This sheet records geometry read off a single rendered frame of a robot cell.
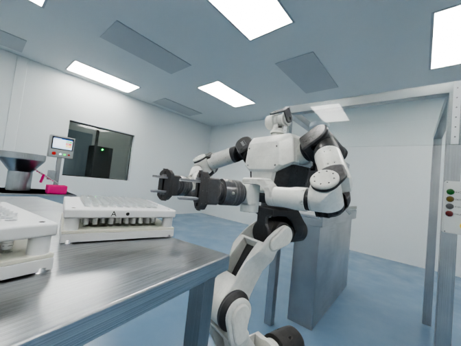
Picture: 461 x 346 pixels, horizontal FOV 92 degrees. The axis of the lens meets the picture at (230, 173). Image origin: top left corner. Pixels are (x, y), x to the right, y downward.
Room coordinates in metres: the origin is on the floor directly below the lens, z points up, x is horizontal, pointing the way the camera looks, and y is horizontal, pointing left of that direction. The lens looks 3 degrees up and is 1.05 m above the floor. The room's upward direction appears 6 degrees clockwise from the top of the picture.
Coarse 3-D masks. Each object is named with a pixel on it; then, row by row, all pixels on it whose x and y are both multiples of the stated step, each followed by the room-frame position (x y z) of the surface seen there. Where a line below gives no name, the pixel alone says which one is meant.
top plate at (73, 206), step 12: (72, 204) 0.53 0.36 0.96; (72, 216) 0.47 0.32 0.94; (84, 216) 0.48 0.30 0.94; (96, 216) 0.49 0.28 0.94; (108, 216) 0.51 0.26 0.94; (120, 216) 0.52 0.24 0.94; (132, 216) 0.54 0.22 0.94; (144, 216) 0.56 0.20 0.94; (156, 216) 0.58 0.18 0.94; (168, 216) 0.59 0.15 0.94
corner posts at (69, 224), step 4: (64, 220) 0.47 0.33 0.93; (68, 220) 0.47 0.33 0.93; (72, 220) 0.47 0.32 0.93; (76, 220) 0.48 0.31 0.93; (164, 220) 0.60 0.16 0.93; (168, 220) 0.60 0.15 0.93; (64, 224) 0.47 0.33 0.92; (68, 224) 0.47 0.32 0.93; (72, 224) 0.47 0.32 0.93; (76, 224) 0.48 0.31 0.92; (164, 224) 0.60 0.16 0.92; (168, 224) 0.60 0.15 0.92; (64, 228) 0.47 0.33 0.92; (68, 228) 0.47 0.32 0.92; (72, 228) 0.47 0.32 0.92; (76, 228) 0.48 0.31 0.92
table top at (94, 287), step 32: (64, 256) 0.40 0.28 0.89; (96, 256) 0.42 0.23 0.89; (128, 256) 0.43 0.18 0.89; (160, 256) 0.45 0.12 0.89; (192, 256) 0.47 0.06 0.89; (224, 256) 0.50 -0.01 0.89; (0, 288) 0.28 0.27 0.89; (32, 288) 0.29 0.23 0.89; (64, 288) 0.30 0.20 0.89; (96, 288) 0.31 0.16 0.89; (128, 288) 0.32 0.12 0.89; (160, 288) 0.34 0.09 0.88; (0, 320) 0.23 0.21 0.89; (32, 320) 0.23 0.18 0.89; (64, 320) 0.24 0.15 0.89; (96, 320) 0.26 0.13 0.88; (128, 320) 0.30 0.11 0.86
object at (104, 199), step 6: (90, 198) 0.60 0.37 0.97; (96, 198) 0.63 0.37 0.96; (102, 198) 0.61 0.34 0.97; (108, 198) 0.63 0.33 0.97; (114, 198) 0.64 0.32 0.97; (120, 198) 0.66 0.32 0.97; (126, 198) 0.67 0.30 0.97; (132, 198) 0.69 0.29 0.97; (138, 198) 0.71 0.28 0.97; (108, 204) 0.57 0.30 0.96; (138, 204) 0.60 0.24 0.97; (90, 222) 0.54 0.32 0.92; (114, 222) 0.57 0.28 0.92
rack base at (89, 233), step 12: (60, 228) 0.53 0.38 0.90; (84, 228) 0.50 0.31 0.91; (96, 228) 0.51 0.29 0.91; (108, 228) 0.53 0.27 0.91; (120, 228) 0.54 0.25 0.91; (132, 228) 0.55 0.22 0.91; (144, 228) 0.56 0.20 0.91; (156, 228) 0.58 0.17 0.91; (168, 228) 0.60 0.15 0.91; (60, 240) 0.46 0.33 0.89; (72, 240) 0.47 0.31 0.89; (84, 240) 0.49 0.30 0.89; (96, 240) 0.50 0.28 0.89
